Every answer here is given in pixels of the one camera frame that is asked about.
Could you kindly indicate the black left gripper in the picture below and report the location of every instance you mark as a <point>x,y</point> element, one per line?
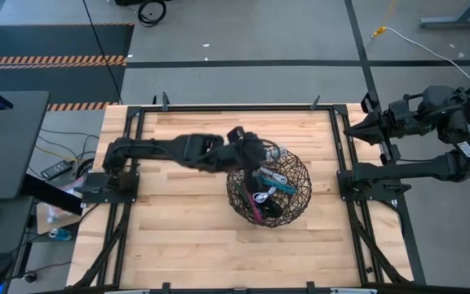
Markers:
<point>249,151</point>

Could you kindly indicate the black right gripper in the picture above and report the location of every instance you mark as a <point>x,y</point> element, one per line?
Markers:
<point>400,118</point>

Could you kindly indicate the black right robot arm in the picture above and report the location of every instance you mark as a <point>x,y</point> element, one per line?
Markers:
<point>414,169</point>

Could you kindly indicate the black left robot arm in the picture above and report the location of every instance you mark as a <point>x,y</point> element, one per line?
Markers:
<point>169,149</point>

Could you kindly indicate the black table clamp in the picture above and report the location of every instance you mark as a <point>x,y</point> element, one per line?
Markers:
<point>165,101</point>
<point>165,287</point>
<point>310,287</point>
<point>315,102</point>

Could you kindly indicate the grey table foot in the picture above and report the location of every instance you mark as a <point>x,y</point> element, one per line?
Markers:
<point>455,22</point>

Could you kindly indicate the brown cardboard sheet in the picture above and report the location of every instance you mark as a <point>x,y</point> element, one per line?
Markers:
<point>69,222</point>

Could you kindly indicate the black power adapter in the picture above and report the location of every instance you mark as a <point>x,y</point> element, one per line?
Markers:
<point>56,170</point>

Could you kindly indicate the black flat panel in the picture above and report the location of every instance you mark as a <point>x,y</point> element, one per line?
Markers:
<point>51,196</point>

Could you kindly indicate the blue water bottle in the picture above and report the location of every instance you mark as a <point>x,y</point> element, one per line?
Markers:
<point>60,234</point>

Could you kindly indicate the clear plastic bag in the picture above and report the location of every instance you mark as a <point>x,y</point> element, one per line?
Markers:
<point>51,214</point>

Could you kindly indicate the black hazard-striped floor mat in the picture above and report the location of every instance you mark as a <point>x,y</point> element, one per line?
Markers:
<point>55,41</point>

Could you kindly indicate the grey desk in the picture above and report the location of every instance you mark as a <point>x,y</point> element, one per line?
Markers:
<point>10,143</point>

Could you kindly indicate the black plug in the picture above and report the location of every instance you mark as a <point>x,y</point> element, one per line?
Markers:
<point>29,277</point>

